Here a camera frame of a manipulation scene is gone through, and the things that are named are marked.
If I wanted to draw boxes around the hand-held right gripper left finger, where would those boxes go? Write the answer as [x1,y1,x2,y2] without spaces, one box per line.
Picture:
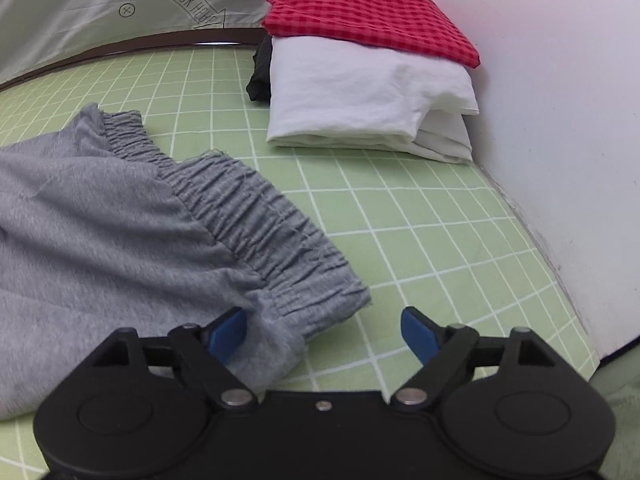
[89,307,261,413]

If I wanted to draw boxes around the white carrot printed sheet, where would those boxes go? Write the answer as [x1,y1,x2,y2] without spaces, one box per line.
[0,0,426,88]

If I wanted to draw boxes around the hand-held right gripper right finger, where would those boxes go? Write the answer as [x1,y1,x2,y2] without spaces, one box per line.
[390,306,571,413]

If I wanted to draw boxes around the dark brown frame edge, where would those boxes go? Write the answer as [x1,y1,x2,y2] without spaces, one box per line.
[0,27,268,92]

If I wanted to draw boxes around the red checkered folded cloth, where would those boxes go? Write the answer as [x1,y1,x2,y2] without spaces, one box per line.
[262,0,482,70]

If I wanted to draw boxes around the white folded cloth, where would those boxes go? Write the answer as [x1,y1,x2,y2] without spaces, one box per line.
[266,35,481,164]

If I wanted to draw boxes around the grey sweatpants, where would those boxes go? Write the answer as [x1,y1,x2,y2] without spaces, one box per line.
[0,102,373,423]

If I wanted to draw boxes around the black folded cloth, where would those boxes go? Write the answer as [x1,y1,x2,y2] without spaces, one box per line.
[246,35,275,103]

